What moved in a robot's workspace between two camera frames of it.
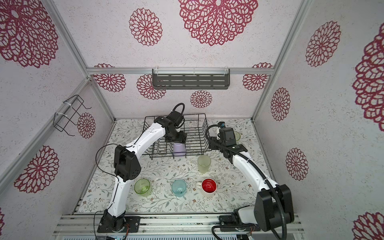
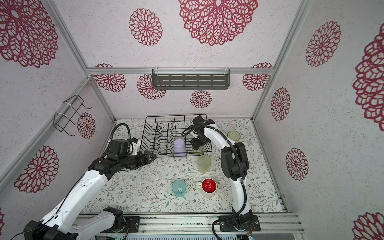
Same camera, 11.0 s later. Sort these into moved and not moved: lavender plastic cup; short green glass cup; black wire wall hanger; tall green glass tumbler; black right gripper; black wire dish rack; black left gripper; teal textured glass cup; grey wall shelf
Moved: black right gripper; black left gripper; short green glass cup
Not moved: grey wall shelf; teal textured glass cup; black wire wall hanger; black wire dish rack; tall green glass tumbler; lavender plastic cup
